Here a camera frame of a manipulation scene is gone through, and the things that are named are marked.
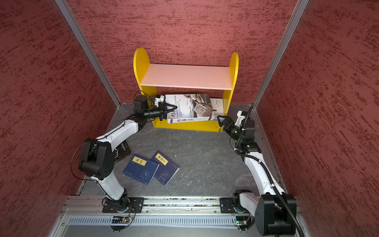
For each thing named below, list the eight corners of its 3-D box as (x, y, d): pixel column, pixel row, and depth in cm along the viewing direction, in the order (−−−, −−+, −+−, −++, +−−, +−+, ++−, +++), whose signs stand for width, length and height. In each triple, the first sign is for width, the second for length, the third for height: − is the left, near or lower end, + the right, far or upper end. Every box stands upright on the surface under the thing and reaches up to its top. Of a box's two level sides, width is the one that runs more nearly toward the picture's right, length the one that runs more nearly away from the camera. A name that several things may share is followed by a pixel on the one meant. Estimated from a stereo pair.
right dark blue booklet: (143, 167, 89) (142, 165, 87) (158, 152, 96) (157, 150, 94) (165, 186, 82) (164, 185, 80) (179, 169, 89) (179, 167, 87)
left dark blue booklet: (122, 173, 86) (121, 172, 85) (135, 155, 94) (134, 153, 92) (148, 186, 82) (147, 184, 80) (159, 165, 90) (159, 164, 88)
